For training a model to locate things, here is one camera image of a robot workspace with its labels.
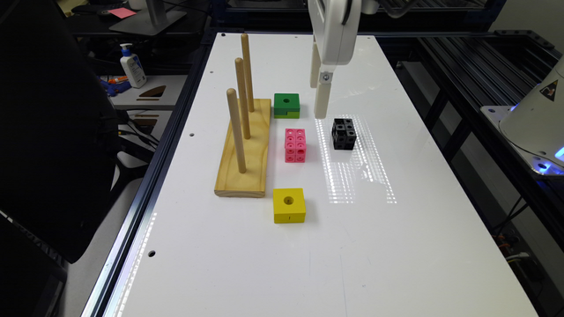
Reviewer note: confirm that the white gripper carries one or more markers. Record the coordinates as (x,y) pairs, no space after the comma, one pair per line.
(335,25)

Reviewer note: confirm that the near wooden peg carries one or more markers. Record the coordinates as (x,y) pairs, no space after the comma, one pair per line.
(236,128)

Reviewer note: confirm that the black interlocking cube block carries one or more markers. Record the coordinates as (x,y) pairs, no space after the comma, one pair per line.
(343,134)

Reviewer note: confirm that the pink interlocking cube block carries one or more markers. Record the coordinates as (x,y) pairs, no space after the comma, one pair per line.
(295,146)

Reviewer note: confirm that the green block with hole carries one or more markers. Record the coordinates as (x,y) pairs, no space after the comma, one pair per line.
(287,106)

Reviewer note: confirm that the middle wooden peg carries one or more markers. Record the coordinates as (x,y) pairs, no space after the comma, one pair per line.
(243,101)

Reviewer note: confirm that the yellow block with hole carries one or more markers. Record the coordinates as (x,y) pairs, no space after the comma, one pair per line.
(289,205)

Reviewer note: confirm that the black office chair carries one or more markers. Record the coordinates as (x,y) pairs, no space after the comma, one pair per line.
(58,130)

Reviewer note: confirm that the wooden peg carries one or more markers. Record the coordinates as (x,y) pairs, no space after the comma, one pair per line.
(236,128)
(243,101)
(247,71)

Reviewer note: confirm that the silver monitor stand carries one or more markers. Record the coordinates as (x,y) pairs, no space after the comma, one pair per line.
(150,21)

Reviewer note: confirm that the blue orange tool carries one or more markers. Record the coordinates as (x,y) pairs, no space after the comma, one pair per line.
(116,85)

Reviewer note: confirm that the far wooden peg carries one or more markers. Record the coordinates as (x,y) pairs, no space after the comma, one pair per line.
(247,71)

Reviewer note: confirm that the white lotion pump bottle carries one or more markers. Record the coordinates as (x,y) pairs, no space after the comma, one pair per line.
(132,67)

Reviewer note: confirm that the wooden peg board base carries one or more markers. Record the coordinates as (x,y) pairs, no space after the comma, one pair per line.
(230,182)

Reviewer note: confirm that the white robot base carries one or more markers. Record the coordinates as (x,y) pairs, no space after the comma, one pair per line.
(534,126)

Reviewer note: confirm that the pink sticky note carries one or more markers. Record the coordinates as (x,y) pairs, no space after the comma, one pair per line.
(122,12)

